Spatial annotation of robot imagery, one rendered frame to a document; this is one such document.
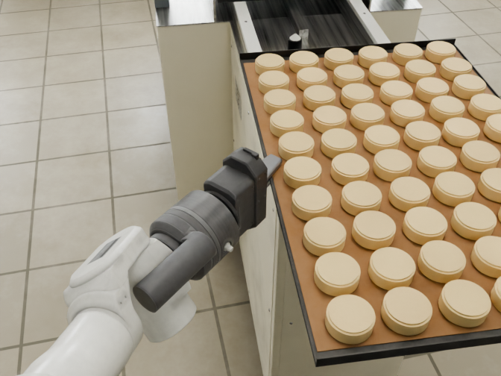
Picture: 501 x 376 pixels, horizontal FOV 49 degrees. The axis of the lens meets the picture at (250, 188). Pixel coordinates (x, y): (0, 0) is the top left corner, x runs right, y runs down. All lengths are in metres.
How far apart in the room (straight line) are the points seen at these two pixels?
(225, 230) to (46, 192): 1.72
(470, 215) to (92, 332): 0.45
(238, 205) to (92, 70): 2.42
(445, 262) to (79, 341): 0.39
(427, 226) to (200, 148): 1.13
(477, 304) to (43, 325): 1.49
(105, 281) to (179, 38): 1.04
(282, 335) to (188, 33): 0.80
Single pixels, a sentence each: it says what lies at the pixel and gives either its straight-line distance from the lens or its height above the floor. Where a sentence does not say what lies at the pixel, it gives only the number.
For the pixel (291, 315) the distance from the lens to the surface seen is 1.19.
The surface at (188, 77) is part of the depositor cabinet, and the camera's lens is 1.57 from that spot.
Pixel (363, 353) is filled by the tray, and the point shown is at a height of 1.01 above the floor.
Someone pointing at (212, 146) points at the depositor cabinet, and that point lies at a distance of 1.71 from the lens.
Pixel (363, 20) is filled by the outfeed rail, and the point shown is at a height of 0.90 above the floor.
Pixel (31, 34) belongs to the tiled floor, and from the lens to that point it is 3.50.
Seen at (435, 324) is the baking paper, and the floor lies 1.00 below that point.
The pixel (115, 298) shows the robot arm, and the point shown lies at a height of 1.06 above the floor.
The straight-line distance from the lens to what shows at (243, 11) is 1.40.
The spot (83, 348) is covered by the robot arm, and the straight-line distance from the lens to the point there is 0.51.
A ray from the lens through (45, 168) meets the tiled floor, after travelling 2.44.
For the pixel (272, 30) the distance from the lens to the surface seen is 1.45.
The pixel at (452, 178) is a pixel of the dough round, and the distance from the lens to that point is 0.76.
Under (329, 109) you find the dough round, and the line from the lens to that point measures 0.84.
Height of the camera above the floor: 1.49
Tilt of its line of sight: 43 degrees down
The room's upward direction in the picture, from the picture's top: straight up
